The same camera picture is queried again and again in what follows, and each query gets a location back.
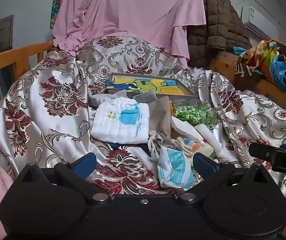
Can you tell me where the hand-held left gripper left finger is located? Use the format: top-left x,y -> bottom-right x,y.
18,152 -> 112,204

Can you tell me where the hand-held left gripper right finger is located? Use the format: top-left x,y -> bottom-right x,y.
178,152 -> 271,204

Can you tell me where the striped terry sock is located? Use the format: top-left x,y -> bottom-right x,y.
170,116 -> 214,158

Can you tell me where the white whale print towel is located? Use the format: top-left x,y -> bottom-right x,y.
90,97 -> 150,145

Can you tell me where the grey cloth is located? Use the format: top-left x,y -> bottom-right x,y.
88,92 -> 127,108

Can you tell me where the cartoon print metal tray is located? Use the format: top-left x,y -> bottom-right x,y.
107,72 -> 198,98

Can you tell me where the white rolled cloth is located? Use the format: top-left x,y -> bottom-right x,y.
195,124 -> 243,168

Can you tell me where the white blue tissue packet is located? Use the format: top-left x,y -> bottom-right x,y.
156,146 -> 194,190

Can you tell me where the green floral plastic bag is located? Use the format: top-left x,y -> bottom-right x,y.
170,99 -> 217,129

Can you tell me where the floral satin blanket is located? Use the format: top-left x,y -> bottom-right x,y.
0,36 -> 286,198

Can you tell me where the brown printed bag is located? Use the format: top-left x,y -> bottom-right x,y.
234,56 -> 256,90

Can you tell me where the colourful cloth pile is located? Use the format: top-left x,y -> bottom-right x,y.
233,39 -> 286,95

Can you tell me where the white air conditioner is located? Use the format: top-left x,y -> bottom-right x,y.
240,6 -> 286,40

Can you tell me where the brown quilted jacket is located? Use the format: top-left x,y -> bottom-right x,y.
186,0 -> 252,69

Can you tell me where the pink bed sheet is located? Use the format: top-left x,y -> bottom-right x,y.
52,0 -> 208,69

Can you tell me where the beige drawstring pouch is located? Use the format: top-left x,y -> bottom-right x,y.
146,95 -> 196,160

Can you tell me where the colourful wall poster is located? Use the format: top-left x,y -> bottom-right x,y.
49,0 -> 66,29

